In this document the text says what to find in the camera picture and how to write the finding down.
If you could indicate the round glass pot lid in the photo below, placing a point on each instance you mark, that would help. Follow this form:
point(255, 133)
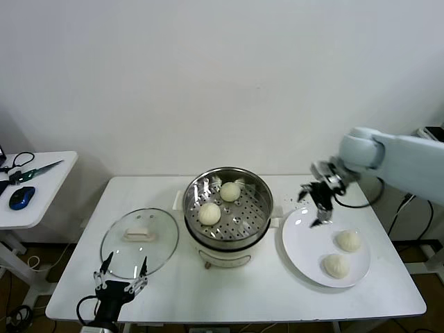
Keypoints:
point(152, 249)

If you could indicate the perforated steel steamer basket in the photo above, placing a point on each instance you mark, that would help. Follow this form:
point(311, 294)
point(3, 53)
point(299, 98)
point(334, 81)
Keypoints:
point(256, 208)

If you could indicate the black screen device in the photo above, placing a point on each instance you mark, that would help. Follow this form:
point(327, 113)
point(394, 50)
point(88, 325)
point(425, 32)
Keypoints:
point(1, 156)

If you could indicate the blue computer mouse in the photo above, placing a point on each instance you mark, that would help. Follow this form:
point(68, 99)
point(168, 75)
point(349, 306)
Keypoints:
point(21, 198)

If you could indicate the white side table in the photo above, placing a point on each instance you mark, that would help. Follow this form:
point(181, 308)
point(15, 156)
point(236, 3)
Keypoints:
point(52, 187)

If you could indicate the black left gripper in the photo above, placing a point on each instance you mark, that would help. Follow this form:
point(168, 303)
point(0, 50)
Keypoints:
point(112, 295)

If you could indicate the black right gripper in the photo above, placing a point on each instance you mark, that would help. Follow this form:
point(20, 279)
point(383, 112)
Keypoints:
point(322, 197)

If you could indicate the black flat device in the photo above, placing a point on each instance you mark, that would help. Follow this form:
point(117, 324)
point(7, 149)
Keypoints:
point(433, 132)

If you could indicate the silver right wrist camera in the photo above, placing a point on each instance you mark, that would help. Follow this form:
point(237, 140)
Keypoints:
point(326, 171)

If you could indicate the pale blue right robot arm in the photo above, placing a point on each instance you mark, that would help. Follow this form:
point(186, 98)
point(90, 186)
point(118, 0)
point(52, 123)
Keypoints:
point(399, 159)

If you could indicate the round white plate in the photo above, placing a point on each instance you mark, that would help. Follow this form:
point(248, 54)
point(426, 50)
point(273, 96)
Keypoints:
point(301, 243)

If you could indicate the white electric cooker base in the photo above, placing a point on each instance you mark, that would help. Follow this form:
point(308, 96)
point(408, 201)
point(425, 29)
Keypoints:
point(225, 258)

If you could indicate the white steamed baozi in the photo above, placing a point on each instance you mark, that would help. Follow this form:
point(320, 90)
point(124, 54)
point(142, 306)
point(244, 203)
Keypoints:
point(209, 214)
point(334, 265)
point(348, 240)
point(230, 191)

